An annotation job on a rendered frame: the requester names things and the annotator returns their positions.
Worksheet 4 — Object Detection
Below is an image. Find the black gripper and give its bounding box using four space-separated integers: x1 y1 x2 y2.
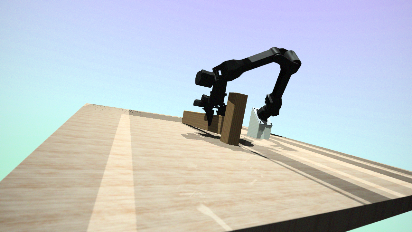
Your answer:
193 89 227 126

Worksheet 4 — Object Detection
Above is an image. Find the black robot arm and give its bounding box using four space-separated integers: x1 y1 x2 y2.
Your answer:
195 47 302 122

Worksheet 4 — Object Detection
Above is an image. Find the brown wooden post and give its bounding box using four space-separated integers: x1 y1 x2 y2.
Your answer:
220 92 248 145

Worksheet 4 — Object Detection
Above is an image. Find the dark brown wooden rail with steel hooks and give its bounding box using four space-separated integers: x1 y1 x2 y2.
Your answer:
182 110 225 135

